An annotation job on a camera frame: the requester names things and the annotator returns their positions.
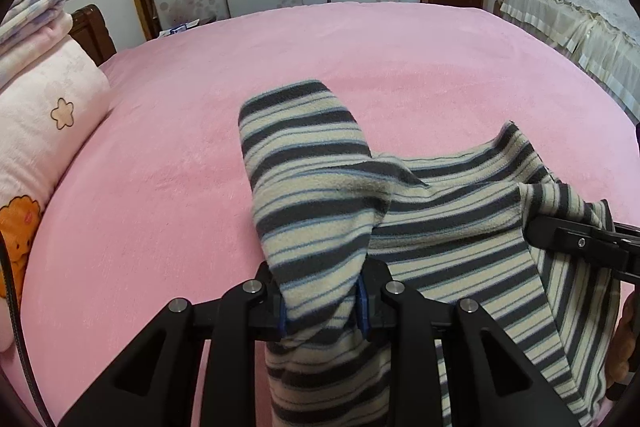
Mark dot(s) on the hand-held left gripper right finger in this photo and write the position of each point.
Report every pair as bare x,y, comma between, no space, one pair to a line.
362,307

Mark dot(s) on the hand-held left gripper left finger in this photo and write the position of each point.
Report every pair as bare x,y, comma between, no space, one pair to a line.
283,322

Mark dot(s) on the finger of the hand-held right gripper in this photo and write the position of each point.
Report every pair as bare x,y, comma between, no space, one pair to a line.
575,239
629,229

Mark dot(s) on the striped long-sleeve shirt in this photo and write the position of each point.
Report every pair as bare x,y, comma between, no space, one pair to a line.
450,227

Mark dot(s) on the person's right hand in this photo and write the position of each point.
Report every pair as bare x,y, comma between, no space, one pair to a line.
622,342

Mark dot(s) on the pink bed blanket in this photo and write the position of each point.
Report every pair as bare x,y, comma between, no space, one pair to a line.
200,132

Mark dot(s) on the lace covered piano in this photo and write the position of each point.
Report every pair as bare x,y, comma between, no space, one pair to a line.
575,17

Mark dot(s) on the pink cartoon print pillow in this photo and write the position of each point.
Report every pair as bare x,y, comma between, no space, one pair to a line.
45,132

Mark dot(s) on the white blue packet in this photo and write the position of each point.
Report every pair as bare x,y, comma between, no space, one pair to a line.
182,27

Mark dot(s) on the dark wooden headboard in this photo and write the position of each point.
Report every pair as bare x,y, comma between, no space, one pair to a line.
95,32

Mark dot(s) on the folded pink quilts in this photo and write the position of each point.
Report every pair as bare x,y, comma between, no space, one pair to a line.
30,27

